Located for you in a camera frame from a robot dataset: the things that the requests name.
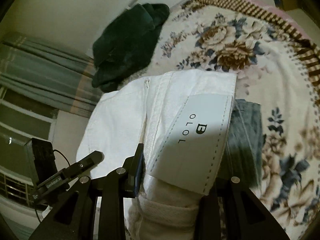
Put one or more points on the white pants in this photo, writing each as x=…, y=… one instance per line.
x=120, y=120

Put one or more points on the blue jeans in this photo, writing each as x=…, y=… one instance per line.
x=242, y=135

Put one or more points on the white window frame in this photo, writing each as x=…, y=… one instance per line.
x=27, y=123

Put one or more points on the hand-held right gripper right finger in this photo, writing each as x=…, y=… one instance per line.
x=211, y=217

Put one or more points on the floral blanket with checkered border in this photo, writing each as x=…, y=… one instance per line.
x=225, y=42

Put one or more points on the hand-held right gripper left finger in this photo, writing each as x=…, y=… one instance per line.
x=138, y=171

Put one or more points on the pink quilt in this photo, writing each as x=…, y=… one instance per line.
x=275, y=12

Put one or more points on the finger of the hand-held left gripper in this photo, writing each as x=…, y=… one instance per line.
x=85, y=162

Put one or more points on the metal window railing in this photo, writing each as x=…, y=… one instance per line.
x=15, y=186

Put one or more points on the grey-green curtain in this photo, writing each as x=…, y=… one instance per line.
x=37, y=67

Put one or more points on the dark green garment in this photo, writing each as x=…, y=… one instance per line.
x=127, y=45

